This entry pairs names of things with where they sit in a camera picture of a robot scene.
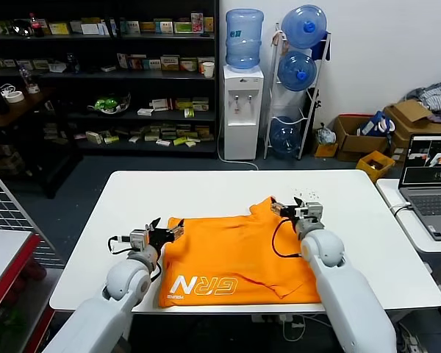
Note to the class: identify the yellow plastic crate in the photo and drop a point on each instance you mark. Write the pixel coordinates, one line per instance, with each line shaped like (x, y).
(375, 165)

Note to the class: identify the cola bottle red cap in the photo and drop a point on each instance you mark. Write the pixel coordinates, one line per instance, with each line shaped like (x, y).
(36, 26)

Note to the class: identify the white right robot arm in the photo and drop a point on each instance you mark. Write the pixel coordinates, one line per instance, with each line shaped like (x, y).
(345, 287)

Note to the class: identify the small yellow box with bag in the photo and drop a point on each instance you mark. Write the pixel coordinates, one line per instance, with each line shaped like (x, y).
(325, 147)

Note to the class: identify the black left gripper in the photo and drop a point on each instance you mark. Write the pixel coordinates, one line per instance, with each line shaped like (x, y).
(160, 237)

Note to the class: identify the white water dispenser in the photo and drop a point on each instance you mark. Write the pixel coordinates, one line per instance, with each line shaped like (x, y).
(240, 121)

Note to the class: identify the white side table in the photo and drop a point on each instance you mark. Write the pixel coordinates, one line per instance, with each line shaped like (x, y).
(408, 235)

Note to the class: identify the large brown cardboard box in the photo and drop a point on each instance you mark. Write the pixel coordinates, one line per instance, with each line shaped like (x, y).
(411, 117)

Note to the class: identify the red and white shelf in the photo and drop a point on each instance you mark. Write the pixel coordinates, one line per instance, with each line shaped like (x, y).
(7, 279)

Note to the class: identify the brown wooden table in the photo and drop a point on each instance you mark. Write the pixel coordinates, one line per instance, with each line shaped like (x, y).
(18, 110)

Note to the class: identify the pile of grey clothes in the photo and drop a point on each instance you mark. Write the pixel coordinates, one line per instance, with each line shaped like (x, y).
(437, 97)

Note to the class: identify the white paper cup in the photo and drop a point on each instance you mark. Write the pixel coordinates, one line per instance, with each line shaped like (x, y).
(207, 70)

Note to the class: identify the white metal jug rack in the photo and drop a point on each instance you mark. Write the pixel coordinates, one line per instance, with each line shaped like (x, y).
(312, 106)

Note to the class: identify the black shelving unit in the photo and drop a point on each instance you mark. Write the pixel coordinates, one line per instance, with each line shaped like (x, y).
(95, 77)

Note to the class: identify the white tape roll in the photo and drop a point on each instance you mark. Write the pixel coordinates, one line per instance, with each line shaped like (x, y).
(14, 96)

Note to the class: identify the blue shopping bag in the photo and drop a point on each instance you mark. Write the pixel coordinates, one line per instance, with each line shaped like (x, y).
(375, 125)

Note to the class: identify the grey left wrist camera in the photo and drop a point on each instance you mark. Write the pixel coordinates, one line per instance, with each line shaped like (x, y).
(137, 239)

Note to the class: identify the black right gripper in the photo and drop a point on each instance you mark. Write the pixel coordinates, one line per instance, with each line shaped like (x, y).
(289, 213)

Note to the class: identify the grey laptop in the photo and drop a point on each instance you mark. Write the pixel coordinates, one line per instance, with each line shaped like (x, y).
(430, 198)

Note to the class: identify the orange t-shirt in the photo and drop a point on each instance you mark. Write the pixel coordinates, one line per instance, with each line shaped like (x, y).
(224, 257)

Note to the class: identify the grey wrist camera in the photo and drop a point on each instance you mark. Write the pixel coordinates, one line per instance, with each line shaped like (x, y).
(310, 210)
(137, 239)

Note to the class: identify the pink printed box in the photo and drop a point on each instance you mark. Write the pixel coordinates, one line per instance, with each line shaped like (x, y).
(196, 23)

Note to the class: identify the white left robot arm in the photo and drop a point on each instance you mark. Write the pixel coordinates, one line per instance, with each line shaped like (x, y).
(110, 305)

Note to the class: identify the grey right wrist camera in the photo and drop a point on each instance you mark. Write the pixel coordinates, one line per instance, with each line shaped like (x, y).
(310, 210)

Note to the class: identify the upright blue water jug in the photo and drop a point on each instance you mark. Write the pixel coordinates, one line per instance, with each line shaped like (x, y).
(243, 40)

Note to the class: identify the open brown cardboard box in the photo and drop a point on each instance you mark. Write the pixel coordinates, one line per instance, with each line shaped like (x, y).
(356, 145)

